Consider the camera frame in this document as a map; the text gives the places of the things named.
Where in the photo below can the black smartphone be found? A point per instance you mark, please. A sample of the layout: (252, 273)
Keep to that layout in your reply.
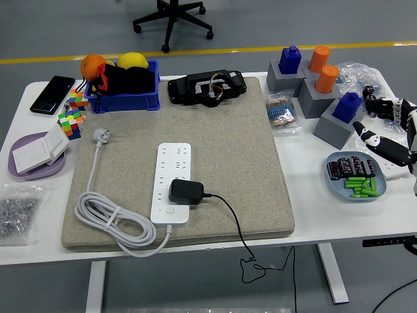
(52, 94)

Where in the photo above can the dark brown capacitor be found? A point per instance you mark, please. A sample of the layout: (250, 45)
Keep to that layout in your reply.
(357, 165)
(334, 171)
(345, 167)
(370, 168)

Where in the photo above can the clear plastic bag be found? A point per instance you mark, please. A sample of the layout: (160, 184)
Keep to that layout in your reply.
(358, 145)

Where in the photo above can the white wall switch panel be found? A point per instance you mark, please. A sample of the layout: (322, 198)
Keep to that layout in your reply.
(58, 143)
(31, 156)

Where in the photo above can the orange cylinder peg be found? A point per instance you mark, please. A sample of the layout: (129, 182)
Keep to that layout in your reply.
(319, 58)
(327, 80)

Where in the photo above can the black capacitor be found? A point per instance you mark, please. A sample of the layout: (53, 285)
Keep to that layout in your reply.
(369, 91)

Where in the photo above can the black table control panel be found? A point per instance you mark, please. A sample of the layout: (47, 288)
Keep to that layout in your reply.
(384, 242)

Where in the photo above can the crumpled clear plastic bags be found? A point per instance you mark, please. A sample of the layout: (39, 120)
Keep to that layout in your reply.
(355, 73)

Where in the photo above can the colourful puzzle cube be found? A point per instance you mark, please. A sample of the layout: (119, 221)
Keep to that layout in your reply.
(78, 99)
(71, 124)

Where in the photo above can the grey block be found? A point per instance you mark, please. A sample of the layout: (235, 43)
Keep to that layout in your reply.
(307, 75)
(280, 83)
(329, 130)
(312, 104)

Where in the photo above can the clear bag of blue resistors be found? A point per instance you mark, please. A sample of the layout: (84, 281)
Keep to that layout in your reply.
(391, 128)

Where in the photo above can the purple plate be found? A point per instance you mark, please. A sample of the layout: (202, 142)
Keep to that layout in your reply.
(49, 169)

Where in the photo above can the blue-grey plate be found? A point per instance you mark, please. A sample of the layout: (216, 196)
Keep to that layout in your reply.
(339, 189)

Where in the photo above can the yellow lemon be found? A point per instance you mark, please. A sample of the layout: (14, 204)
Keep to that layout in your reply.
(132, 60)

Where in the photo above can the blue plastic bin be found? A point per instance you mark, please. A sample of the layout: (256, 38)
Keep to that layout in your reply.
(130, 101)

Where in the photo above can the orange fruit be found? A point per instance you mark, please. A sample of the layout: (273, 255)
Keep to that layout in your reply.
(91, 65)

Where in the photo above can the blue square peg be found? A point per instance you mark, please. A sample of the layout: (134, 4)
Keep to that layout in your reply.
(347, 109)
(290, 62)

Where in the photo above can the black pouch red trim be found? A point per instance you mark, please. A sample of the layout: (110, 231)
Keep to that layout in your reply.
(130, 81)

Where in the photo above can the black office chair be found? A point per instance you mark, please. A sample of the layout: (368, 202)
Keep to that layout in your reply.
(171, 19)

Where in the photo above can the grey-brown mat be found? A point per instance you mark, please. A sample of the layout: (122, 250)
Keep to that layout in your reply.
(130, 130)

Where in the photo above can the clear bag of metal nuts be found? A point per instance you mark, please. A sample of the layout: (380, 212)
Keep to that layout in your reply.
(16, 212)

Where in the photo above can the green cylinder piece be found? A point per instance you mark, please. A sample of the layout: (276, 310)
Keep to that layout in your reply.
(373, 193)
(353, 185)
(373, 185)
(355, 180)
(360, 195)

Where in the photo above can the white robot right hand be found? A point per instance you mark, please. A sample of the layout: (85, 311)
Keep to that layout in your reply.
(391, 150)

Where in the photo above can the white power strip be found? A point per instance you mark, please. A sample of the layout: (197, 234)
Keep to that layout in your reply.
(172, 156)

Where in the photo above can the white table leg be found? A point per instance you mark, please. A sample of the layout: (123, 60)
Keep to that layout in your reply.
(95, 287)
(334, 283)

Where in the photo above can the white wall socket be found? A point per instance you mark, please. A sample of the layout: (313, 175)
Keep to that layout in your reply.
(395, 172)

